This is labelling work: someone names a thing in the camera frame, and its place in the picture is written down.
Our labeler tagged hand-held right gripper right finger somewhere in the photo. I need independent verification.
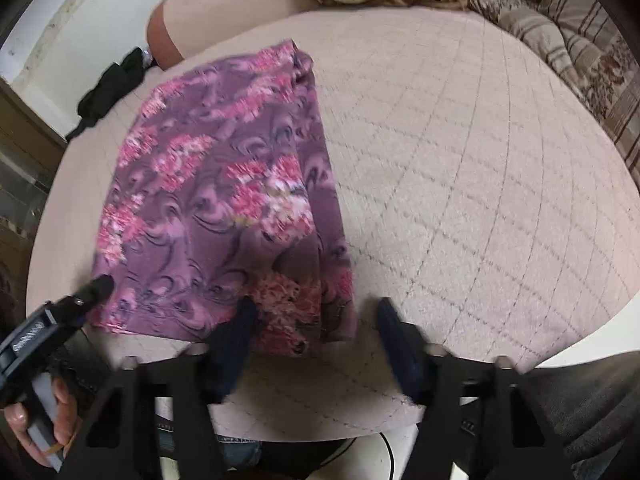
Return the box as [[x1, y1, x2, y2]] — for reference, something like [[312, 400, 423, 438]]
[[376, 298, 577, 480]]

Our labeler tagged black cable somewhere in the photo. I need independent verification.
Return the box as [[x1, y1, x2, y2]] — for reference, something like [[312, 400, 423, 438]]
[[320, 430, 396, 480]]

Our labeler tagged person's left hand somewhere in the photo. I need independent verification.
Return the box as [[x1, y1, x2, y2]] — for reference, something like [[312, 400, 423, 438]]
[[4, 372, 83, 468]]

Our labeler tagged beige brown sofa armrest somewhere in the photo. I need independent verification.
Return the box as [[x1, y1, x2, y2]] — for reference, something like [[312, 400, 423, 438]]
[[146, 0, 326, 71]]

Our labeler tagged person's left leg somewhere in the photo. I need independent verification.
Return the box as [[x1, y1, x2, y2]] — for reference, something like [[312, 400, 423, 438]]
[[155, 412, 263, 471]]

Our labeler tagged person's leg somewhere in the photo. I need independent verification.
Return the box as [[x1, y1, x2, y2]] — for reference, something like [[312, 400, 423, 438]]
[[155, 412, 263, 471], [517, 342, 640, 480]]

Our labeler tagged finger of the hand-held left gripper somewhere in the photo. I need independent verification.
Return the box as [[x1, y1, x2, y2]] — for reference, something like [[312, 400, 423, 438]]
[[74, 275, 117, 314]]

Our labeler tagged striped beige cushion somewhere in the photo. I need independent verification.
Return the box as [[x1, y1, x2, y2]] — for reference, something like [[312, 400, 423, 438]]
[[465, 0, 640, 186]]

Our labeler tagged black cloth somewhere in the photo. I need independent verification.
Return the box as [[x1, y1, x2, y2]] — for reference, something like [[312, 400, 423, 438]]
[[65, 46, 151, 142]]

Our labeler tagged person's right leg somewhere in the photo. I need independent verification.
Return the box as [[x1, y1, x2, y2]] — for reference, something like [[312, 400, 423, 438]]
[[517, 342, 640, 480]]

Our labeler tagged purple floral garment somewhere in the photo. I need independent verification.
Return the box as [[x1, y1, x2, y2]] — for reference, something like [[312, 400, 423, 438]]
[[90, 40, 358, 358]]

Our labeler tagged wooden cabinet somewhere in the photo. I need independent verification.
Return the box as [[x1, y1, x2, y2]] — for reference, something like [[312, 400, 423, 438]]
[[0, 77, 68, 271]]

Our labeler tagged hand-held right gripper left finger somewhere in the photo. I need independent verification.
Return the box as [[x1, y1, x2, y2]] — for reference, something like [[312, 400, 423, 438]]
[[65, 299, 260, 480]]

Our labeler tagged beige quilted sofa seat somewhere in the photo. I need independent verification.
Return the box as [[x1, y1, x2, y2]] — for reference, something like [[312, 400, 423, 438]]
[[25, 7, 640, 443]]

